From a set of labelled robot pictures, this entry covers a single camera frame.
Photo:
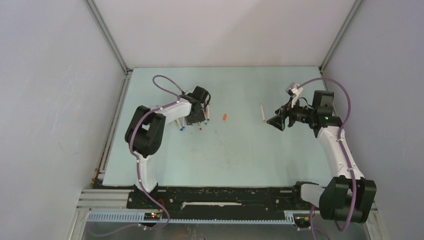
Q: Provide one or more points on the aluminium frame rail right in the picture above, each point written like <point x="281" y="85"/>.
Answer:
<point x="332" y="65"/>

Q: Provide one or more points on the grey cable duct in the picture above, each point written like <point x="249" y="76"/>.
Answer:
<point x="148" y="218"/>

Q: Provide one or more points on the brown cap marker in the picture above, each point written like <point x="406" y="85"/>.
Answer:
<point x="207" y="113"/>

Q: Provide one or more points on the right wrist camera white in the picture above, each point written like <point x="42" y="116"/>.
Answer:
<point x="294" y="90"/>

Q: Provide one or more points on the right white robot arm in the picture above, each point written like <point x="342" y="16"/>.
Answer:
<point x="349" y="196"/>

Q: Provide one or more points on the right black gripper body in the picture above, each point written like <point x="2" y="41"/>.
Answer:
<point x="298" y="113"/>

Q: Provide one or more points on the blue cap thick marker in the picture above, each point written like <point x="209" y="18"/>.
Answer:
<point x="179" y="124"/>

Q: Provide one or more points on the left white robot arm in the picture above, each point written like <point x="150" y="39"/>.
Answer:
<point x="145" y="132"/>

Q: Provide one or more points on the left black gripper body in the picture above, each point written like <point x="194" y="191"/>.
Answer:
<point x="198" y="117"/>

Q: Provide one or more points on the orange cap marker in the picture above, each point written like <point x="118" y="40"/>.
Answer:
<point x="262" y="113"/>

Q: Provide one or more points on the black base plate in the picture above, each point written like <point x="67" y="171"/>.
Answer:
<point x="223" y="203"/>

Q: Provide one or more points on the green cap thin marker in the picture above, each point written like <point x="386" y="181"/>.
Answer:
<point x="204" y="120"/>

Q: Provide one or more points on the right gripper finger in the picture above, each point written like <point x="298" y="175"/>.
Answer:
<point x="283" y="111"/>
<point x="278" y="121"/>

